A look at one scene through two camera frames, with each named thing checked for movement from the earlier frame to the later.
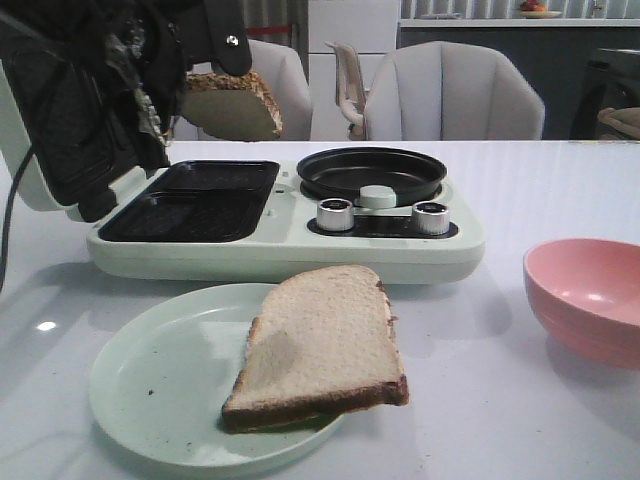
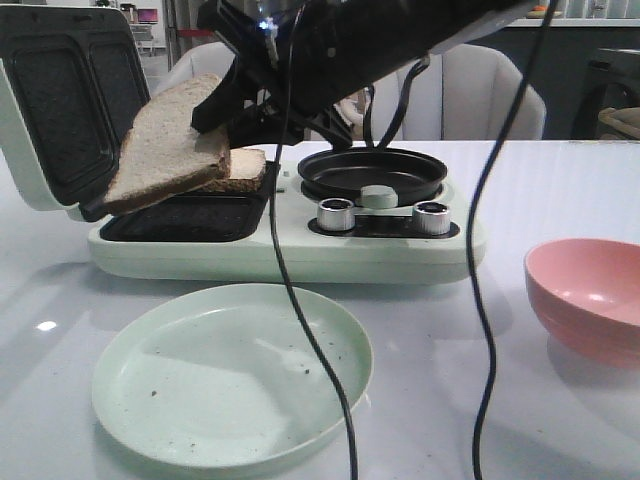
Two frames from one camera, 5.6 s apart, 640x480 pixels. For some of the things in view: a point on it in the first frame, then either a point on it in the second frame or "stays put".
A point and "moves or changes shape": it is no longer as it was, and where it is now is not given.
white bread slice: [232, 106] moves or changes shape
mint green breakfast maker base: [243, 221] stays put
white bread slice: [321, 343] to [162, 152]
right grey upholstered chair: [450, 91] stays put
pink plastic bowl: [588, 292] stays put
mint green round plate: [161, 374] stays put
